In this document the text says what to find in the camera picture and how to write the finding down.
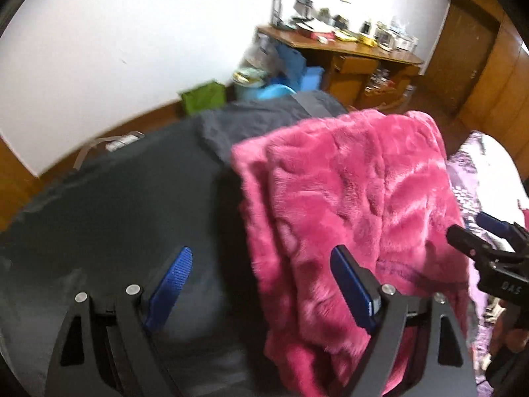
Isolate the cluttered wooden desk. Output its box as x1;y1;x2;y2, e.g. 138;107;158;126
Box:
256;25;424;110

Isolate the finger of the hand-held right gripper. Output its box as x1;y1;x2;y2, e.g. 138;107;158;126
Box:
446;224;497;264
475;212;529;254

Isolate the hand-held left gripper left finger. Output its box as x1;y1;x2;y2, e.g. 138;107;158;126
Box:
52;246;193;397

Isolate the clear plastic bag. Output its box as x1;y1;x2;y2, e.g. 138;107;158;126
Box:
244;35;277;71

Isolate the dark grey bed sheet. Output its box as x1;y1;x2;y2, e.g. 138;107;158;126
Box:
0;90;352;397

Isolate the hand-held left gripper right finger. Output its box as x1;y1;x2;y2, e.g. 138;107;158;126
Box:
330;245;478;397

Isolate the blue hanging cloth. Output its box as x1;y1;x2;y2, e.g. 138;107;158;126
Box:
275;43;306;85

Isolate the purple white printed blanket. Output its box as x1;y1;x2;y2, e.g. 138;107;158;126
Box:
446;130;529;381

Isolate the glass tank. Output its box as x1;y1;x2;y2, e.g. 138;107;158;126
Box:
270;0;356;29

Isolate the plain wooden door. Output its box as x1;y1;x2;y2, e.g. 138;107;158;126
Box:
422;2;499;120

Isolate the blue plastic basin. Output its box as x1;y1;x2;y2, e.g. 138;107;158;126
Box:
258;84;296;100

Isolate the white power strip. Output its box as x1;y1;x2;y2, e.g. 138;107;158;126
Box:
105;132;145;152

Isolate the pink fleece garment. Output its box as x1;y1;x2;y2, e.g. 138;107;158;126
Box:
230;110;476;397

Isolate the white flat strap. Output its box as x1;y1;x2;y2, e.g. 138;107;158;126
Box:
72;131;145;170

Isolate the green bag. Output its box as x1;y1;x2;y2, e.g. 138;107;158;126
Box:
179;83;227;116

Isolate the light blue trash bin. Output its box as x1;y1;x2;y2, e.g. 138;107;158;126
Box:
231;68;267;101

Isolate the person's right hand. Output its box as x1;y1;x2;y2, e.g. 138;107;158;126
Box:
498;323;529;354

